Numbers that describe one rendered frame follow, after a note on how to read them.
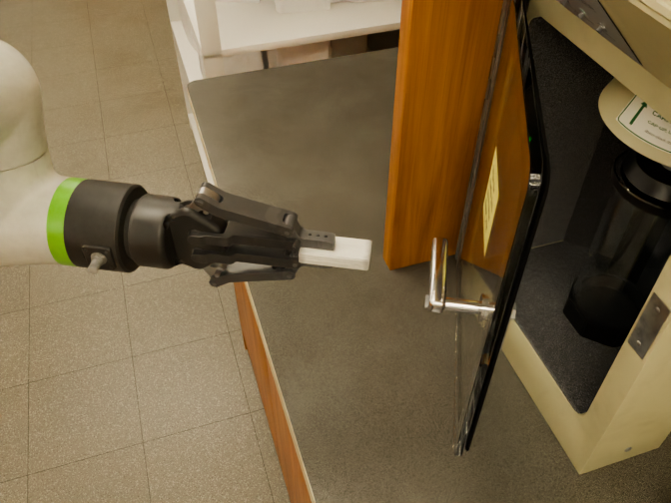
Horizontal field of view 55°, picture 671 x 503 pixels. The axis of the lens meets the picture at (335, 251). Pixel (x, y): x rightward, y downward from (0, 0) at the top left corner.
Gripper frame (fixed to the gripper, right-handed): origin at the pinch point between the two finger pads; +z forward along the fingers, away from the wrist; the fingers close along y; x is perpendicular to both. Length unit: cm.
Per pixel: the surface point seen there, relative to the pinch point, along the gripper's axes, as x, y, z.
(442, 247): 0.8, 1.5, 10.5
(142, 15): 287, -122, -150
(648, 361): -7.1, -2.4, 29.8
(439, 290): -5.0, 1.5, 10.4
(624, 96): 8.3, 15.2, 24.5
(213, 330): 75, -120, -49
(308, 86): 72, -26, -16
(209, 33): 87, -24, -41
